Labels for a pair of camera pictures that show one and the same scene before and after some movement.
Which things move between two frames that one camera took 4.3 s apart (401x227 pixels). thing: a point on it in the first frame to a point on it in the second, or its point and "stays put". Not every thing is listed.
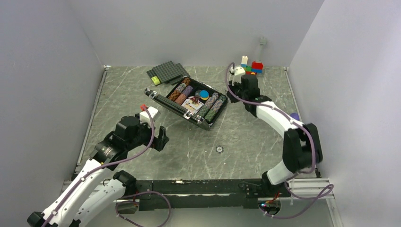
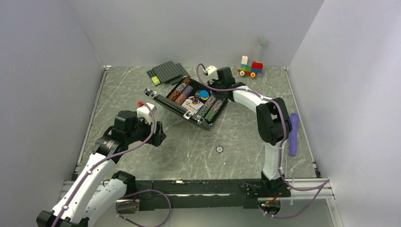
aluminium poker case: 197,103 stays put
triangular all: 196,99 stays put
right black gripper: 232,88 to 213,82
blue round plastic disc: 204,93 stays put
